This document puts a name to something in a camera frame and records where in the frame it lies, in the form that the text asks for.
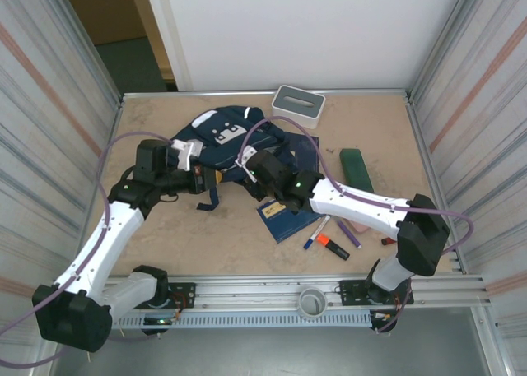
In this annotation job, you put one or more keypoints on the plain navy notebook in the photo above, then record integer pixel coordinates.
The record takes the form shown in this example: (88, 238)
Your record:
(304, 149)

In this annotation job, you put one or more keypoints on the navy notebook with yellow label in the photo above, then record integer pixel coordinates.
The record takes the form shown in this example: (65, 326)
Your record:
(288, 226)

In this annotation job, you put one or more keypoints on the navy blue student backpack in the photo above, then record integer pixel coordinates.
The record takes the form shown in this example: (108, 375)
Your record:
(230, 121)

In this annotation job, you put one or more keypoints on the white marker with blue cap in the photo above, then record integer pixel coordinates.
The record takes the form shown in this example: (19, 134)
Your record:
(317, 233)

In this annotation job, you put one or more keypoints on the dark green pencil case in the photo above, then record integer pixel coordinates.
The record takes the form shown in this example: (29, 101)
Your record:
(356, 168)

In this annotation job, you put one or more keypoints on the black highlighter with orange cap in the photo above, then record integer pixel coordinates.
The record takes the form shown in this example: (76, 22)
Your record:
(335, 249)

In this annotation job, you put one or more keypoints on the purple pen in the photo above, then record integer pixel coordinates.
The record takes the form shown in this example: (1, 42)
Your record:
(350, 235)

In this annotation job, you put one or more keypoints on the pink pencil case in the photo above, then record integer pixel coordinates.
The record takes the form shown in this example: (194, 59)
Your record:
(359, 228)

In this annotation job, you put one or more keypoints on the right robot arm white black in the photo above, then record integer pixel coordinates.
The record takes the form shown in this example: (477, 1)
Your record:
(354, 207)

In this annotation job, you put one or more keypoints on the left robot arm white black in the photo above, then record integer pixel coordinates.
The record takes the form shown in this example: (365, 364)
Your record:
(107, 236)

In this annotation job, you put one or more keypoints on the white tissue box grey top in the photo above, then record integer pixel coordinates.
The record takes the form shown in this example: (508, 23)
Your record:
(298, 104)

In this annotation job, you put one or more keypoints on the small red and black stick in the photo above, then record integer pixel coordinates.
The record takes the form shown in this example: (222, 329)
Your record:
(387, 241)

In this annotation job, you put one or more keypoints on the brown wooden door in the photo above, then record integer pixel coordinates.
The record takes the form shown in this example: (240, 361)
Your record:
(103, 10)

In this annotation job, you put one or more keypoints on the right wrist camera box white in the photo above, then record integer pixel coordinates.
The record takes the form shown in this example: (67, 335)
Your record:
(245, 162)

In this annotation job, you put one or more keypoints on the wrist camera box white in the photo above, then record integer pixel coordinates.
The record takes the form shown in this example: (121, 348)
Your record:
(245, 162)
(185, 151)

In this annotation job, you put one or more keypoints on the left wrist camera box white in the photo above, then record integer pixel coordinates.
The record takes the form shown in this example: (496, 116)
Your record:
(185, 151)

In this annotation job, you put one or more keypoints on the thin aluminium table edge rail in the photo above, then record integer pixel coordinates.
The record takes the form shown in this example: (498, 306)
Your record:
(206, 93)

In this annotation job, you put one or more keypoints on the wide aluminium mounting rail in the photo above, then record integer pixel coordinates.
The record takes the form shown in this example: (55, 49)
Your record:
(255, 289)

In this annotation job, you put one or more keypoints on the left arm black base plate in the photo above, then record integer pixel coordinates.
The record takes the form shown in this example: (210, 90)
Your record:
(185, 293)

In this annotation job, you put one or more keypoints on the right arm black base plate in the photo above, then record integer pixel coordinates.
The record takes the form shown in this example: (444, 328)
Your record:
(350, 293)

